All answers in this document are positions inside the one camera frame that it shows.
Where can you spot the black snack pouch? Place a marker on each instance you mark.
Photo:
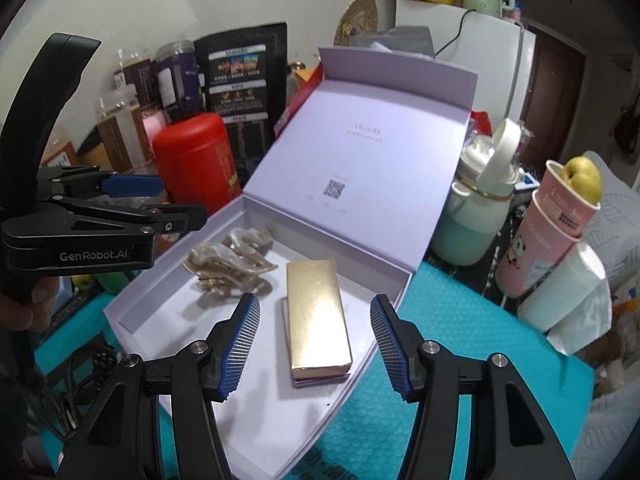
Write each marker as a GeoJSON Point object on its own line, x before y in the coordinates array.
{"type": "Point", "coordinates": [240, 85]}

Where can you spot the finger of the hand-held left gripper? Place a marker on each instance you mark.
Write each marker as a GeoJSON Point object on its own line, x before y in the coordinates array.
{"type": "Point", "coordinates": [132, 186]}
{"type": "Point", "coordinates": [180, 217]}

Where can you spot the purple label jar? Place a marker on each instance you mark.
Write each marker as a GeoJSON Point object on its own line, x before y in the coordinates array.
{"type": "Point", "coordinates": [177, 80]}

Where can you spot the white refrigerator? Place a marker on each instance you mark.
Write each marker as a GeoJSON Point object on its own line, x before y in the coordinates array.
{"type": "Point", "coordinates": [495, 60]}

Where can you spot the purple rectangular box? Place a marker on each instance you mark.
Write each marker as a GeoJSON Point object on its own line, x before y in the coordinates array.
{"type": "Point", "coordinates": [320, 381]}

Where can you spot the gold rectangular box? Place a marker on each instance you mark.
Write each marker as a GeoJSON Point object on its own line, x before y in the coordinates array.
{"type": "Point", "coordinates": [317, 320]}

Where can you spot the brown door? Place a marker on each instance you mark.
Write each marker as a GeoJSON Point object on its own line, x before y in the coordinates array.
{"type": "Point", "coordinates": [555, 90]}

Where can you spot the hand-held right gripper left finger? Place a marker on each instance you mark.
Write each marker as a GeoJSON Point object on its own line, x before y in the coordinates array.
{"type": "Point", "coordinates": [240, 345]}

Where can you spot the lavender gift box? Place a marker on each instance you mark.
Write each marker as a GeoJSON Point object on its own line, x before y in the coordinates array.
{"type": "Point", "coordinates": [350, 160]}

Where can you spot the mint green bottle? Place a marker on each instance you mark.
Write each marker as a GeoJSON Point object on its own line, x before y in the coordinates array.
{"type": "Point", "coordinates": [470, 225]}

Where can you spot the dark label clear jar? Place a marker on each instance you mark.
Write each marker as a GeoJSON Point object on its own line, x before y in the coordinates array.
{"type": "Point", "coordinates": [137, 75]}

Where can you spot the red paper packet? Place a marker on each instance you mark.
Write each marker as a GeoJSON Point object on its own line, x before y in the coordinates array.
{"type": "Point", "coordinates": [300, 100]}

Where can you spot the yellow pear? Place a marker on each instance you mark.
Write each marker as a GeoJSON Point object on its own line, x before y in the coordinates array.
{"type": "Point", "coordinates": [582, 177]}

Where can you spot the grey cloth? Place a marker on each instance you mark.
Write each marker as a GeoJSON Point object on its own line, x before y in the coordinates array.
{"type": "Point", "coordinates": [402, 40]}

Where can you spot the teal bubble mat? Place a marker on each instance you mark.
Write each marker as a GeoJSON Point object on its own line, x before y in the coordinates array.
{"type": "Point", "coordinates": [450, 310]}

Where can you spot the pink panda paper cup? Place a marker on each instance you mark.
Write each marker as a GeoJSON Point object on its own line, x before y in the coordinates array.
{"type": "Point", "coordinates": [535, 260]}

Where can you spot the white tissue roll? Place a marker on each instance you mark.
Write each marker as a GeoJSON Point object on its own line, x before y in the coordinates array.
{"type": "Point", "coordinates": [565, 295]}

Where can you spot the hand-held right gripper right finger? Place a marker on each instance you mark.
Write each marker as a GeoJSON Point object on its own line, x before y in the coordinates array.
{"type": "Point", "coordinates": [392, 345]}

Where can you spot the tall clear brown jar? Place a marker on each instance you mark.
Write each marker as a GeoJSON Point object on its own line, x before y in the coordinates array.
{"type": "Point", "coordinates": [120, 130]}

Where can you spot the grey quilted bedding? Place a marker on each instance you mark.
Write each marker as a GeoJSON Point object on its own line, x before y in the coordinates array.
{"type": "Point", "coordinates": [615, 260]}

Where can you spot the red canister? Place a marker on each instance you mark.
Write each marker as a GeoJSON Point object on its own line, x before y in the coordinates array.
{"type": "Point", "coordinates": [195, 160]}

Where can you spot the pearl beige hair claw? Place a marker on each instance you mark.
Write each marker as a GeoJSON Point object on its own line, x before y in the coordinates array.
{"type": "Point", "coordinates": [230, 270]}

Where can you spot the person's left hand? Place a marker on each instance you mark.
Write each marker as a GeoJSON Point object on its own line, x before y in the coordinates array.
{"type": "Point", "coordinates": [37, 300]}

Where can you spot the woven straw fan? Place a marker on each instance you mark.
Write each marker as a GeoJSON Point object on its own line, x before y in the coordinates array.
{"type": "Point", "coordinates": [357, 20]}

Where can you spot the pink bottle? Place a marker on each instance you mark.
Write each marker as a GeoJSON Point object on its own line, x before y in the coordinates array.
{"type": "Point", "coordinates": [152, 127]}

